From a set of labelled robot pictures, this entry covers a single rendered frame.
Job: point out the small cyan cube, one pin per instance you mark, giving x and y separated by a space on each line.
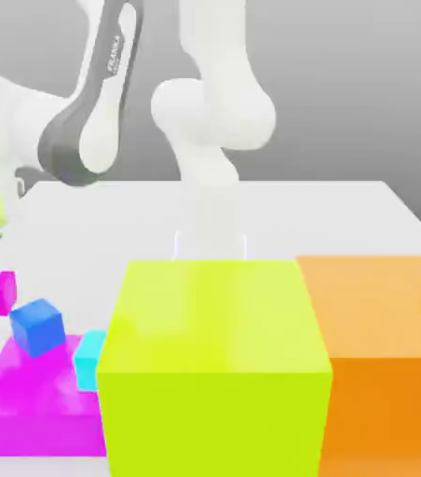
88 357

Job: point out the small blue cube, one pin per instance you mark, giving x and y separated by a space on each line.
37 329

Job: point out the large orange box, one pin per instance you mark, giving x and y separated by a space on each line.
382 372

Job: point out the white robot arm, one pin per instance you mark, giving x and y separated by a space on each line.
229 111

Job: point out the large yellow-green box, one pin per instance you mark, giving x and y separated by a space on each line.
214 372

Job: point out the large magenta box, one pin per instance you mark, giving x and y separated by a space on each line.
28 410

